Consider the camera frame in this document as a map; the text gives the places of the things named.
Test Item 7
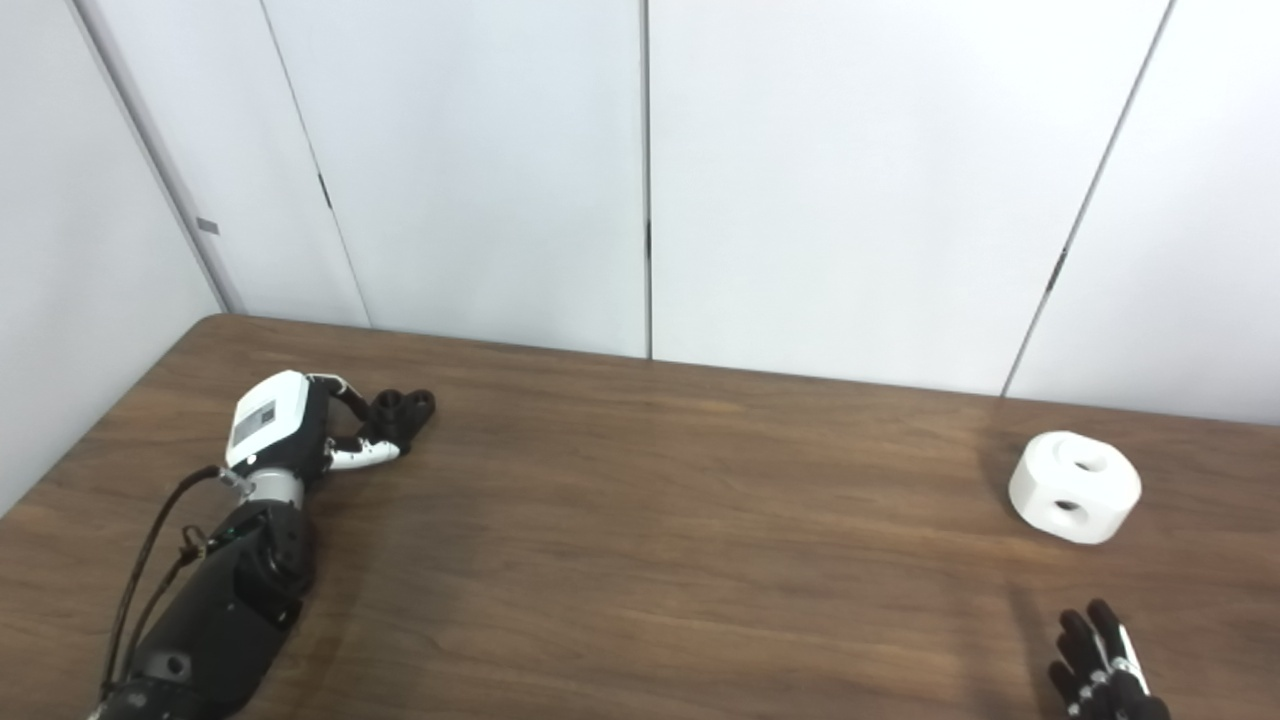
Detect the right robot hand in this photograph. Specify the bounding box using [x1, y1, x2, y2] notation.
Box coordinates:
[1047, 599, 1172, 720]

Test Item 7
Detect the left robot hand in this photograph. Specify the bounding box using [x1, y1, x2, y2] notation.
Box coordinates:
[224, 370, 413, 483]

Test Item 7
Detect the black flanged holder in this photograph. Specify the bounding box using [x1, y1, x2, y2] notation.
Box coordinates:
[366, 388, 437, 453]

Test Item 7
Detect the round white piece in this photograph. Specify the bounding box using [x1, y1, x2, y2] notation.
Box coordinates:
[1008, 431, 1143, 546]

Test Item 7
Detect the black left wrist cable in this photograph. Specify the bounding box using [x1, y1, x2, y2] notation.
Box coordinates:
[99, 465, 253, 701]

